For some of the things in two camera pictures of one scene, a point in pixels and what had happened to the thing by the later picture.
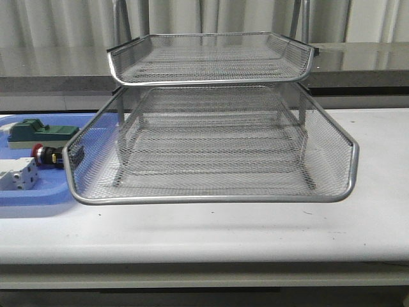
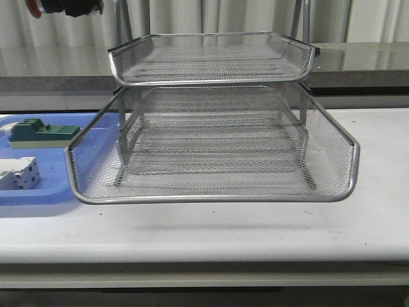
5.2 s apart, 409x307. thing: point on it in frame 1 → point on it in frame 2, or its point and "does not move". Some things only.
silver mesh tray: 209,58 does not move
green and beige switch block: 30,132 does not move
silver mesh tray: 211,143 does not move
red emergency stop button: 48,157 → 34,8
